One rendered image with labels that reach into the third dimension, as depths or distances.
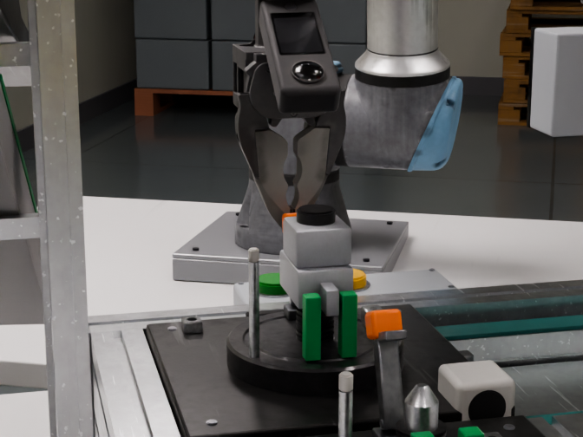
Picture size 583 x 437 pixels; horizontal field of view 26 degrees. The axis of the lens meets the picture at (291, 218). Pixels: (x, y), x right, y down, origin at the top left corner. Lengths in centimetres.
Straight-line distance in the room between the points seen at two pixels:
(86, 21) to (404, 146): 612
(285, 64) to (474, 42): 755
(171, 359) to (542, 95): 36
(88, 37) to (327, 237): 669
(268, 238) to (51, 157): 88
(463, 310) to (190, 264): 49
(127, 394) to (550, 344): 41
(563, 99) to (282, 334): 30
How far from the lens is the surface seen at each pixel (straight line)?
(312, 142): 104
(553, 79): 87
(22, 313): 104
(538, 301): 121
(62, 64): 70
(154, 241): 176
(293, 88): 94
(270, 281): 120
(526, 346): 117
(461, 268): 164
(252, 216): 158
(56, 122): 71
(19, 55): 87
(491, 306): 120
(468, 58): 851
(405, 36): 151
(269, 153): 103
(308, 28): 99
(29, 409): 122
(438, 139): 151
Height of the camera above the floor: 133
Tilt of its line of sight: 15 degrees down
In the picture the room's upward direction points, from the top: straight up
